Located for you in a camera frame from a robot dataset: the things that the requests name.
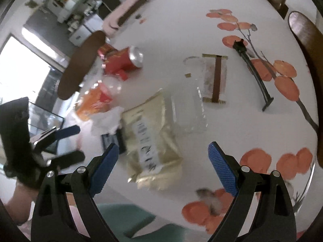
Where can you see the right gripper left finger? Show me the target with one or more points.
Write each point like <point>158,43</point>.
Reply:
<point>52,218</point>

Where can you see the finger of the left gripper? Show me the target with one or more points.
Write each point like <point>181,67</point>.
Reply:
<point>67,160</point>
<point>66,132</point>

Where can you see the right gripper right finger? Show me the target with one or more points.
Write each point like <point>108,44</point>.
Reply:
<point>274,219</point>

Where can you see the white paper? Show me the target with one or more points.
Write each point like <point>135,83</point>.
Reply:
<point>108,122</point>

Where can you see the orange label plastic bottle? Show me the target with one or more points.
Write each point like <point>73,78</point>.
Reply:
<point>100,95</point>

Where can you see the red can gold lettering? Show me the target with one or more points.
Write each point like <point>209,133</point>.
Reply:
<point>123,61</point>

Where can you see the gold tea pouch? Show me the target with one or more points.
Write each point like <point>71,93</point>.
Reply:
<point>153,158</point>

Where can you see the clear wrapper brown strip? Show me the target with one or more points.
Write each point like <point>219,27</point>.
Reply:
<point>210,71</point>

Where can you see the blue gum box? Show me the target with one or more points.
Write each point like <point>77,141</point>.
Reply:
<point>117,139</point>

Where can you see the red can upright-lying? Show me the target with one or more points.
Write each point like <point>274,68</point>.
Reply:
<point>106,52</point>

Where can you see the person left hand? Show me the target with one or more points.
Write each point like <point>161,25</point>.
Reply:
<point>19,206</point>

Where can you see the green trouser legs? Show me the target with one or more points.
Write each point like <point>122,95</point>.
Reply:
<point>129,222</point>

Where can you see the white kitchen cabinet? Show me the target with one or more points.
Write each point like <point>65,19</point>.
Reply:
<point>75,14</point>

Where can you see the black disposable razor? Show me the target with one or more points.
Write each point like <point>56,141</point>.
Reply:
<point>241,49</point>

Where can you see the wooden chair near right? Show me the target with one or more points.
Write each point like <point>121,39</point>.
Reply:
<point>309,39</point>

